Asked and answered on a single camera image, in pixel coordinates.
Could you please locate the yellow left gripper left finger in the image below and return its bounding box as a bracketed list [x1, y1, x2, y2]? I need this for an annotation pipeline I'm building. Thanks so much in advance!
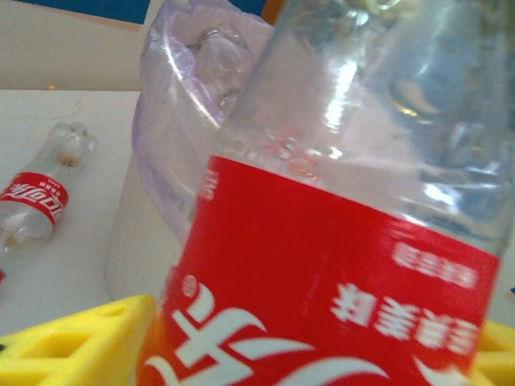
[0, 294, 158, 386]

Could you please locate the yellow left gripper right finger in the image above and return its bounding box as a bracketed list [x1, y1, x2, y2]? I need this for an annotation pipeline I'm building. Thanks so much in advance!
[468, 319, 515, 386]

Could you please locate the large Coke bottle orange cap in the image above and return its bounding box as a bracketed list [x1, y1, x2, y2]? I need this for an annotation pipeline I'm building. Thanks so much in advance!
[136, 0, 515, 386]

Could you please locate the white bin with plastic liner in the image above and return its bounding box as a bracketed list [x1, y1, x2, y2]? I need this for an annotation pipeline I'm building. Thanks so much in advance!
[131, 0, 282, 242]

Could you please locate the Coke bottle red cap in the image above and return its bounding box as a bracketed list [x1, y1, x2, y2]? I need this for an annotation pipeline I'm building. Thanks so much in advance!
[0, 120, 99, 290]

